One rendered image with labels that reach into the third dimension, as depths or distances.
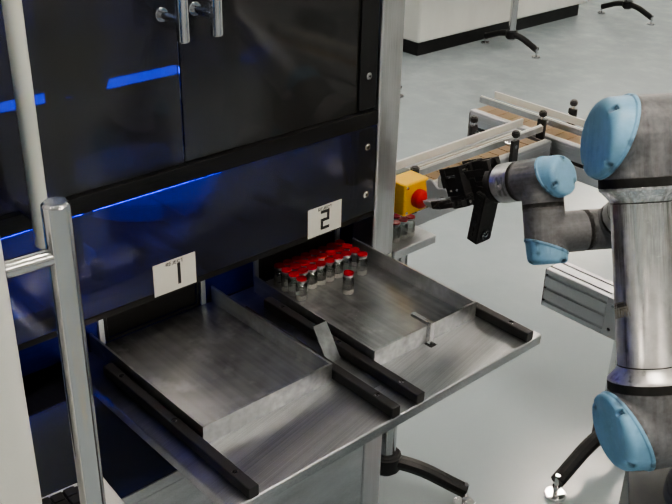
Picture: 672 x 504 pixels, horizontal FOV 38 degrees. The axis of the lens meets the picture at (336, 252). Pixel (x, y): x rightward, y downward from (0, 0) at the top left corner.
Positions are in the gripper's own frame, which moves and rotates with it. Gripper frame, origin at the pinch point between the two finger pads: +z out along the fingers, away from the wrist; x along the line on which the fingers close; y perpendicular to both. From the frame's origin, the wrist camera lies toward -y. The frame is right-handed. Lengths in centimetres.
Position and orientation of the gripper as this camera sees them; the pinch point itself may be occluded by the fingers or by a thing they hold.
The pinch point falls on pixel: (429, 204)
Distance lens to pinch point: 199.3
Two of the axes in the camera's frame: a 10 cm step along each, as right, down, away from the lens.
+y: -2.6, -9.5, -1.4
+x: -7.4, 3.0, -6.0
